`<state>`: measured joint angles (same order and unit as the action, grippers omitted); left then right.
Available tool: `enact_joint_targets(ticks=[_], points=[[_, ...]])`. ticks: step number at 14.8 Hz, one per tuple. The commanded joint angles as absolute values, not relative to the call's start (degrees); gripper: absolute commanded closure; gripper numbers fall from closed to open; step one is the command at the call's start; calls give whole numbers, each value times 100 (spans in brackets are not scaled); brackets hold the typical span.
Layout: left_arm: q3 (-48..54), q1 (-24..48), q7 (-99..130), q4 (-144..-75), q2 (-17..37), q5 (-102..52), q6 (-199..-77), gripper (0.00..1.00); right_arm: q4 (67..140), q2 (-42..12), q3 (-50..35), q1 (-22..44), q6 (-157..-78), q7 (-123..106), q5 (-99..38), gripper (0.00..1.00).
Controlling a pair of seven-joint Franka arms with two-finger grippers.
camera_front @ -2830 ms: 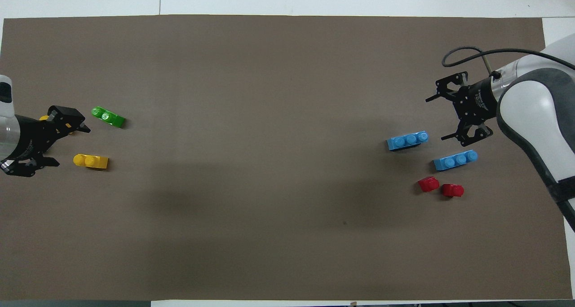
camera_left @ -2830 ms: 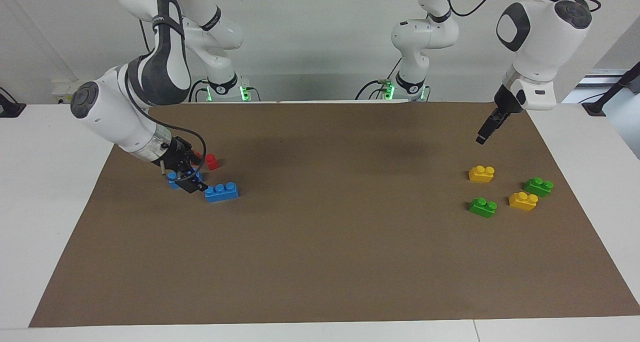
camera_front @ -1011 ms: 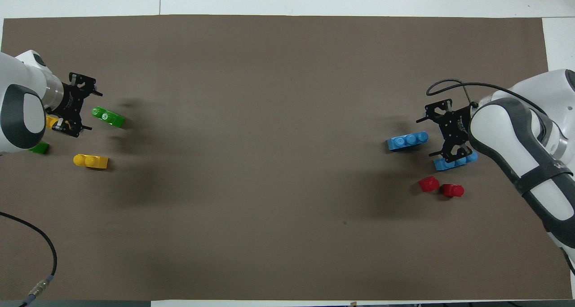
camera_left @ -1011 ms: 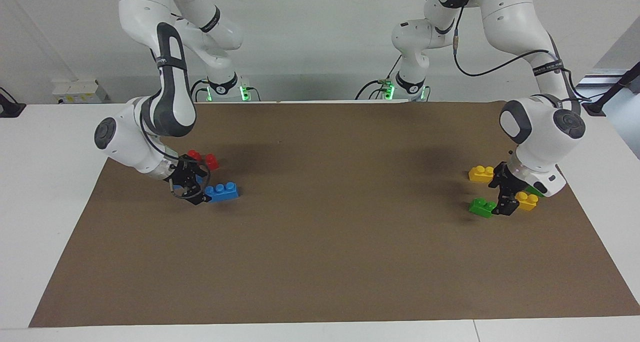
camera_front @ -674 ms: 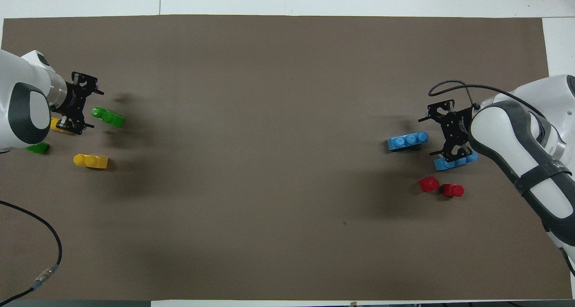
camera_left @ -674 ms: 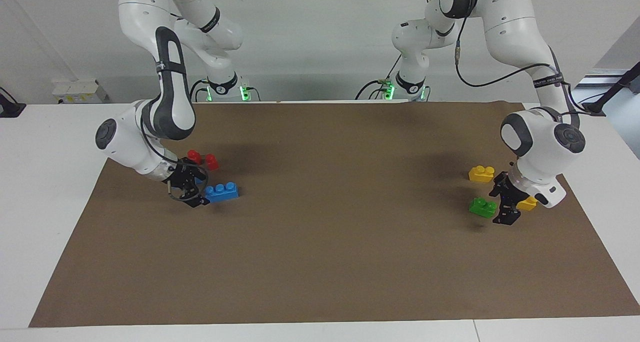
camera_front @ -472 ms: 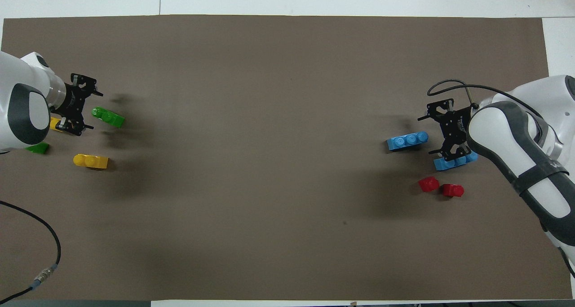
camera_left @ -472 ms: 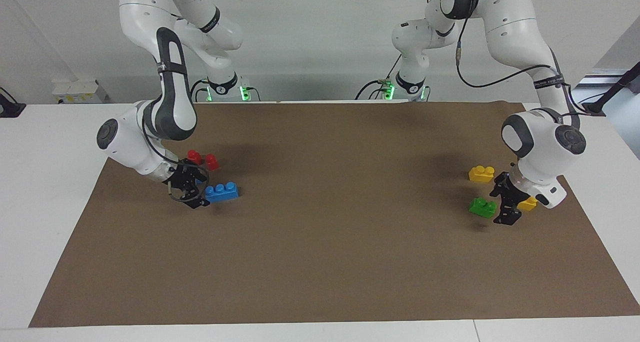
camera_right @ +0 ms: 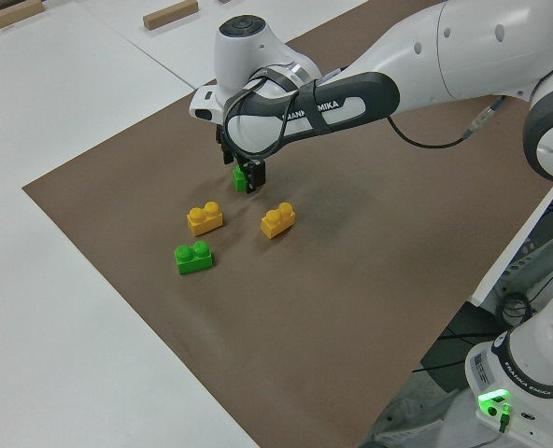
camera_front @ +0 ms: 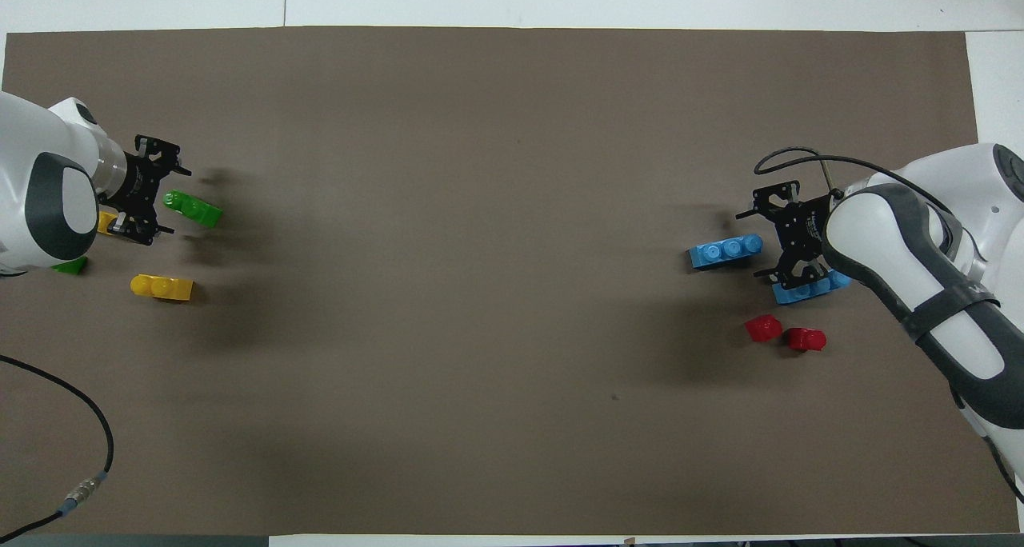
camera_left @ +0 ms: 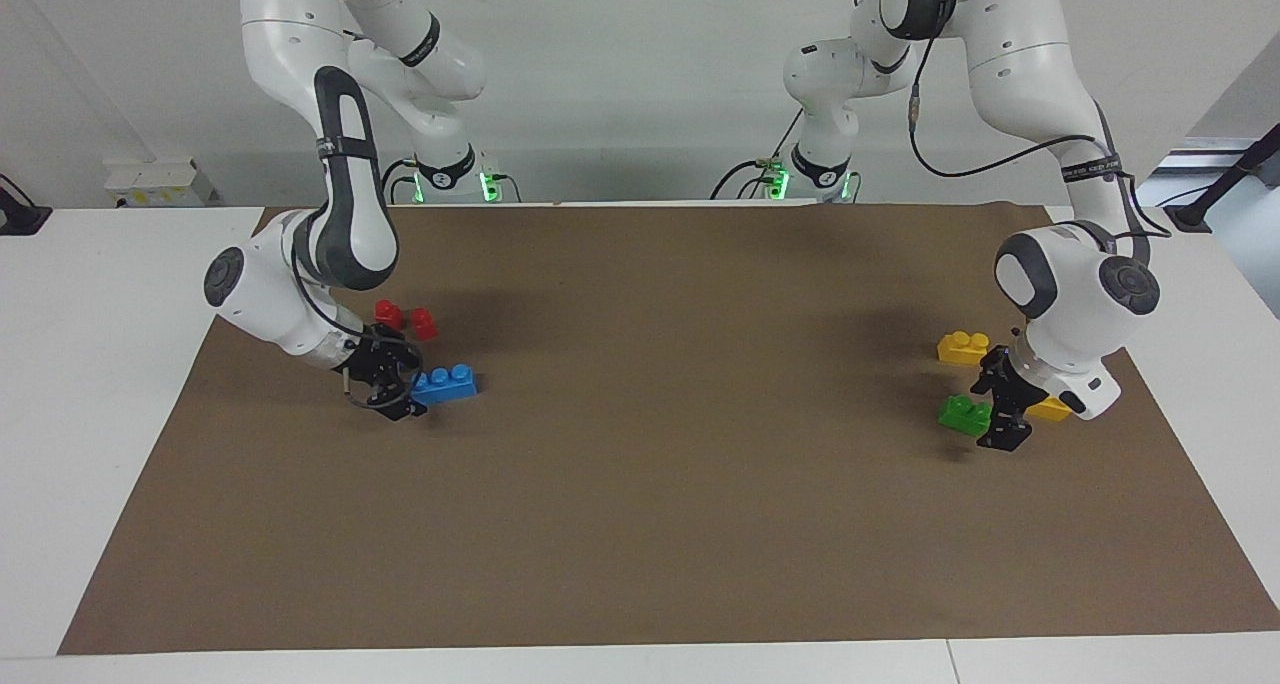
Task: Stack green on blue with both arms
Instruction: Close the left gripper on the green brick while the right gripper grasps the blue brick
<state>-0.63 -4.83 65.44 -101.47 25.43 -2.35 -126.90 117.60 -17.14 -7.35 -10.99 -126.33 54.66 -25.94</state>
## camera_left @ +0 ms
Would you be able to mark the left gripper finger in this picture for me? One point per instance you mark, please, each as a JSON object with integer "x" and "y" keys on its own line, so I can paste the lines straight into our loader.
{"x": 1008, "y": 432}
{"x": 982, "y": 386}

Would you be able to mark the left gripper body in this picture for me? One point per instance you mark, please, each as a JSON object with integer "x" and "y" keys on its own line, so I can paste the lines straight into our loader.
{"x": 1010, "y": 379}

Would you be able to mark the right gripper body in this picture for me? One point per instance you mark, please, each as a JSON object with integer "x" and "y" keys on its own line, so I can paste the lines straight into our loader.
{"x": 362, "y": 364}

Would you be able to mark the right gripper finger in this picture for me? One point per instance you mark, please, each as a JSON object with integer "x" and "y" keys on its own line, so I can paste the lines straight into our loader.
{"x": 402, "y": 404}
{"x": 402, "y": 349}

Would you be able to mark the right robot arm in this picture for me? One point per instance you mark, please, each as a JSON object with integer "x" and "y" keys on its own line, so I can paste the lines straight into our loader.
{"x": 270, "y": 34}

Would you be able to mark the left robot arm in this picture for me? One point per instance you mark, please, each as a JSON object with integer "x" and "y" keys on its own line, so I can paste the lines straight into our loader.
{"x": 1030, "y": 54}

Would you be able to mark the red toy brick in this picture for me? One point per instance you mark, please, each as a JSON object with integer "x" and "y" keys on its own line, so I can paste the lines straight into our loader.
{"x": 420, "y": 322}

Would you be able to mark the green toy brick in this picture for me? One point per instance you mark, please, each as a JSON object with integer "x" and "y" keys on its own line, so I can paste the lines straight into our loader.
{"x": 962, "y": 416}

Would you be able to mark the yellow toy brick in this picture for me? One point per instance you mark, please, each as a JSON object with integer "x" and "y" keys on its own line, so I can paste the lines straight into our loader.
{"x": 962, "y": 348}
{"x": 1052, "y": 410}

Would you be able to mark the blue toy brick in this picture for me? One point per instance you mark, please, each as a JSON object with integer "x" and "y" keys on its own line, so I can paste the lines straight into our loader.
{"x": 446, "y": 386}

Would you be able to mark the black stand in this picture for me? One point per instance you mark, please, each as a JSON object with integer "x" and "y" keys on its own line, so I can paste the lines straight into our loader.
{"x": 20, "y": 216}
{"x": 1215, "y": 186}

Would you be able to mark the white wall socket box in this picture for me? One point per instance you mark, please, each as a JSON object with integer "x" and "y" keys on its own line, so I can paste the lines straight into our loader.
{"x": 160, "y": 182}

